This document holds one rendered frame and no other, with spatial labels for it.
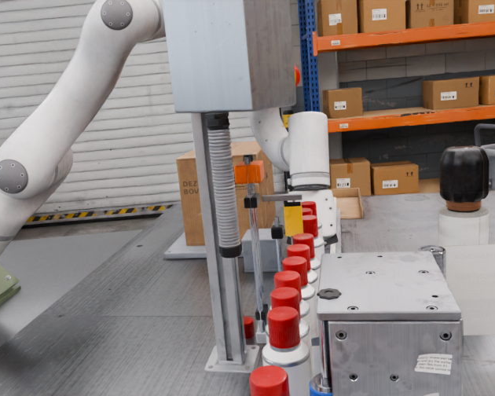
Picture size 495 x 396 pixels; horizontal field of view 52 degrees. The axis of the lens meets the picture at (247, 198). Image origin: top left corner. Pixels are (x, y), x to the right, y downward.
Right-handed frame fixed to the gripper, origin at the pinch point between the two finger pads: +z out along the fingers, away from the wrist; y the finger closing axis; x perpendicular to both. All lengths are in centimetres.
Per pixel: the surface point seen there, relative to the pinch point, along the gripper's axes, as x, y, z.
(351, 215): 73, 9, -15
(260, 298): -21.1, -7.8, 5.3
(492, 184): 218, 95, -41
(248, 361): -14.9, -11.3, 17.1
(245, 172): -29.2, -8.3, -15.0
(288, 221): -22.9, -2.3, -7.3
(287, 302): -49.6, 0.1, 3.4
